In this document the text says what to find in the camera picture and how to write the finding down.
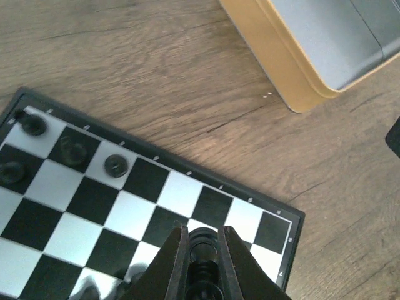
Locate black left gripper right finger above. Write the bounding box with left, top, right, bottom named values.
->
left=217, top=226, right=290, bottom=300

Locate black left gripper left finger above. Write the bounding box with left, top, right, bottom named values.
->
left=123, top=226, right=189, bottom=300

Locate black chess rook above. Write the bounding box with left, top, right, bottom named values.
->
left=185, top=227, right=224, bottom=300

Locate black chess pawn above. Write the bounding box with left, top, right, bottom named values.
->
left=1, top=161, right=25, bottom=184

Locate black white chess board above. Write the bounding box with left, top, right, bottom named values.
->
left=1, top=87, right=305, bottom=299

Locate black chess piece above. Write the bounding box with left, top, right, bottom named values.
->
left=14, top=110, right=47, bottom=136
left=104, top=154, right=128, bottom=178
left=59, top=136, right=88, bottom=166

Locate gold metal tin box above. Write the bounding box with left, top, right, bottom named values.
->
left=221, top=1, right=399, bottom=113

